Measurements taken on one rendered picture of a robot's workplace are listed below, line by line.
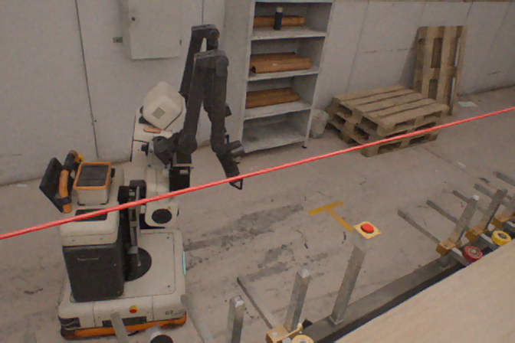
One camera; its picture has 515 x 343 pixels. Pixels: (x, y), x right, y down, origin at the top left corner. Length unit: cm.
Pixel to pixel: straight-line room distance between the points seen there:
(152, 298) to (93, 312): 30
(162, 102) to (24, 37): 177
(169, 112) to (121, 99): 187
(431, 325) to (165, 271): 147
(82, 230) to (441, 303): 157
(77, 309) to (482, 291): 193
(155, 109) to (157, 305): 109
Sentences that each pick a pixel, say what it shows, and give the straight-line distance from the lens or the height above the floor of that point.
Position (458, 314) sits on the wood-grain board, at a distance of 176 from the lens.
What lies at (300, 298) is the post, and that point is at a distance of 139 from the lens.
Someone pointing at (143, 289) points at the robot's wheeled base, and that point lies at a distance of 236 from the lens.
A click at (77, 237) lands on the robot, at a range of 201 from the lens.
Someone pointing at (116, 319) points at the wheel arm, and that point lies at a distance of 153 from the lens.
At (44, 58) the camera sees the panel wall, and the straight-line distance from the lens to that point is 343.
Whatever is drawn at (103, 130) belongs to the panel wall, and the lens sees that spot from 373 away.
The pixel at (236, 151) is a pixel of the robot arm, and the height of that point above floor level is 119.
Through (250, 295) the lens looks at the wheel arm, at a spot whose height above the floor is 83.
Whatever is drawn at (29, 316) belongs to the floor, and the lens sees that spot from 276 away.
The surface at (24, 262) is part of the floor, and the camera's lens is 308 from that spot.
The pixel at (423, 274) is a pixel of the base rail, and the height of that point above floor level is 70.
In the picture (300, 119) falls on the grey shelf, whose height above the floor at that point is 27.
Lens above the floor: 208
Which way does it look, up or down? 33 degrees down
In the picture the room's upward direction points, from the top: 8 degrees clockwise
